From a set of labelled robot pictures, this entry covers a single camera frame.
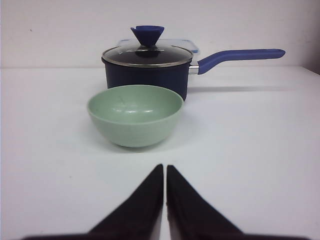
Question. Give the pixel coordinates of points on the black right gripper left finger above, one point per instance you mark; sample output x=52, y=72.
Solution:
x=136, y=217

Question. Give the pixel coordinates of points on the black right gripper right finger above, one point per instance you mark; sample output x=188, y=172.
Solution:
x=190, y=216

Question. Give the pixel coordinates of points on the green bowl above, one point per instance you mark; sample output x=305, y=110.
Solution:
x=135, y=116

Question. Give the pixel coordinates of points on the dark blue saucepan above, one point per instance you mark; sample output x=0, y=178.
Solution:
x=176, y=77

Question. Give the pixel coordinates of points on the glass lid blue knob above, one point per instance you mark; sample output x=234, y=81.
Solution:
x=147, y=52

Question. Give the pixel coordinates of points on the clear plastic container blue rim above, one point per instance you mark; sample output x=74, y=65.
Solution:
x=184, y=43

